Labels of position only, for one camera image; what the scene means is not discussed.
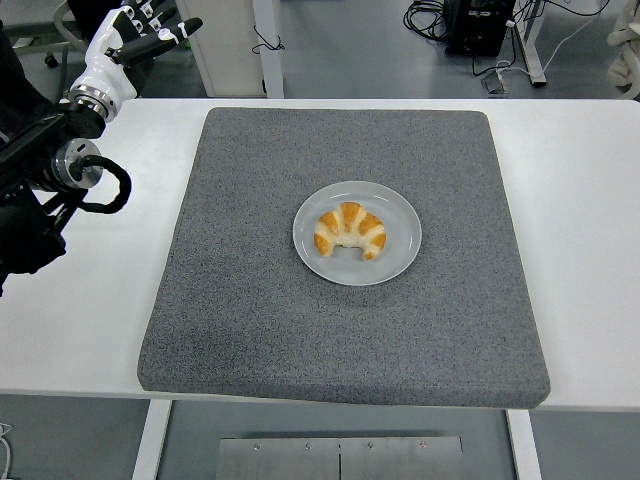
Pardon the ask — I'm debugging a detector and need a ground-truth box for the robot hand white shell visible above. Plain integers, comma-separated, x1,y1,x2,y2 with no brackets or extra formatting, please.
69,0,204,109

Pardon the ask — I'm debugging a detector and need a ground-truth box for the golden croissant bread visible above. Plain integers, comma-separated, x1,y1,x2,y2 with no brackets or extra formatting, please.
313,201,388,262

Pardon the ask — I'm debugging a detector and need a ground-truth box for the grey round plate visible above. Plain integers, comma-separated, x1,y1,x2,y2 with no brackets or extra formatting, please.
291,180,423,287

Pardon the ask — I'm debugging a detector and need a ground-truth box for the grey metal plate with screws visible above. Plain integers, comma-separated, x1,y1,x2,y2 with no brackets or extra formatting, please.
217,435,464,480

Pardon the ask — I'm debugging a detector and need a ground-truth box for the person's leg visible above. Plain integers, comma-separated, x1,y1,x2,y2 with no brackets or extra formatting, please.
66,0,111,41

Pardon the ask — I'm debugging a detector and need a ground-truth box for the person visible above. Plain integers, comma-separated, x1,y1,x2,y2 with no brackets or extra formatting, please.
0,19,51,146

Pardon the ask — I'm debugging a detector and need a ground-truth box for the white cabinet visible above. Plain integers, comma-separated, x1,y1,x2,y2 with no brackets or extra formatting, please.
174,0,266,99

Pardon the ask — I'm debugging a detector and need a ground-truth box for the grey felt mat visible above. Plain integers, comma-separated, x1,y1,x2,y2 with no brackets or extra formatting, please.
136,107,552,409

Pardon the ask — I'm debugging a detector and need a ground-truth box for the black computer case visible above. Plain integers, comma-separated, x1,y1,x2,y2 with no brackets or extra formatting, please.
443,0,516,57

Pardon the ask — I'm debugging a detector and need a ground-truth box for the white table leg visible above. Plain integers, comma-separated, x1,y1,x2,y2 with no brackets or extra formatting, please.
506,408,544,480
131,399,173,480

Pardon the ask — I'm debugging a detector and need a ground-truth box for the small clear plastic box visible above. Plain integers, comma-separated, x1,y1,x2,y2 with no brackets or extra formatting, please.
480,69,510,96

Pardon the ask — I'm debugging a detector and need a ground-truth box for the white desk leg with foot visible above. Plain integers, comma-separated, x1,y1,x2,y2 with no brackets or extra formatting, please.
514,0,547,88

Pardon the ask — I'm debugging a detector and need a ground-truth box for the white chair frame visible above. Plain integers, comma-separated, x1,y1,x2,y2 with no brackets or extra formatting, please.
12,0,71,96

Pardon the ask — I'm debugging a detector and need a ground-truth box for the white square post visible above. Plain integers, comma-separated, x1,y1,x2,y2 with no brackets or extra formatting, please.
251,0,285,100

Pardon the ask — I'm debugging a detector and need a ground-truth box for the thin black cable loop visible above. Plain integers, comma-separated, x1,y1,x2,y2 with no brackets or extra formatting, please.
250,24,285,55

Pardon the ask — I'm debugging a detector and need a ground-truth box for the bundle of black cables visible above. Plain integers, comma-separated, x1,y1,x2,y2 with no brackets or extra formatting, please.
402,0,449,42

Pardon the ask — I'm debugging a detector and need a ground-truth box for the thin white cable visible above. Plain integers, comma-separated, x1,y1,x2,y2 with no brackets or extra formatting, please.
0,422,12,476

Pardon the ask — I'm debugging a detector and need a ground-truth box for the long white floor cable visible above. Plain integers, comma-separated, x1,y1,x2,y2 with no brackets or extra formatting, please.
494,0,612,81

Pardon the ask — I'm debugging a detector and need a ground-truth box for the coiled white hose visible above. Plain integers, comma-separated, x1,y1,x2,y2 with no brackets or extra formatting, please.
606,0,640,99

